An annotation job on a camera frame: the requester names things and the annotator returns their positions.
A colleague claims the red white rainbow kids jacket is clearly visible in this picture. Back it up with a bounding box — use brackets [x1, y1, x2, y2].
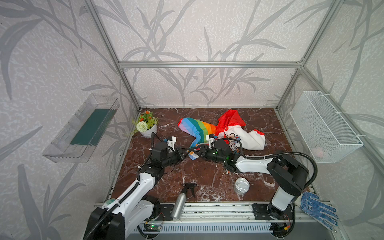
[178, 110, 266, 153]

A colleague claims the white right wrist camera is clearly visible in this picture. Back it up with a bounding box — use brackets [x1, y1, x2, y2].
[206, 134, 216, 149]

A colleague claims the silver spray bottle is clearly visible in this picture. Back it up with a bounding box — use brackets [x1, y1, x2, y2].
[171, 183, 198, 220]

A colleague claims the white wire mesh basket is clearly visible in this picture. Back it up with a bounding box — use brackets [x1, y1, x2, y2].
[290, 91, 364, 164]

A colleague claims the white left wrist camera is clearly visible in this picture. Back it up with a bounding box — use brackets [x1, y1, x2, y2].
[164, 136, 177, 151]

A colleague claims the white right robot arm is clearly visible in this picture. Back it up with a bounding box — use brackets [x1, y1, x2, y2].
[198, 146, 309, 220]

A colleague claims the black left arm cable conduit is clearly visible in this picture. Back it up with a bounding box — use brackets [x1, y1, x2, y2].
[82, 179, 142, 240]

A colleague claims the potted artificial flower plant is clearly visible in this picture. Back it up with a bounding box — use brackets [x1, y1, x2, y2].
[132, 110, 159, 139]

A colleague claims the aluminium cage frame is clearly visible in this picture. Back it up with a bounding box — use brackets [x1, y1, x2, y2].
[83, 0, 384, 229]

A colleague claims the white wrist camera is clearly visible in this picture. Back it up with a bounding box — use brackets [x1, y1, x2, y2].
[164, 136, 177, 151]
[206, 134, 216, 149]

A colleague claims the clear plastic wall shelf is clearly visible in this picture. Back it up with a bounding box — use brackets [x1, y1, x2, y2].
[42, 94, 120, 163]

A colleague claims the pink object in basket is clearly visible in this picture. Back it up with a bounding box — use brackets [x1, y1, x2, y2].
[311, 147, 325, 159]

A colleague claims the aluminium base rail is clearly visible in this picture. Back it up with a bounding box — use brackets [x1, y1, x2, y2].
[131, 202, 315, 235]

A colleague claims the blue white work glove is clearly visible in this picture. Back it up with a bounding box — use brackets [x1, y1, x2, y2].
[299, 192, 339, 231]

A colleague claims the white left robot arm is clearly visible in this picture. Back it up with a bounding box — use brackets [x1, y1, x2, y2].
[83, 147, 186, 240]

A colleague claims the green circuit board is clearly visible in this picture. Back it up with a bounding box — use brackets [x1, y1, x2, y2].
[143, 222, 163, 232]

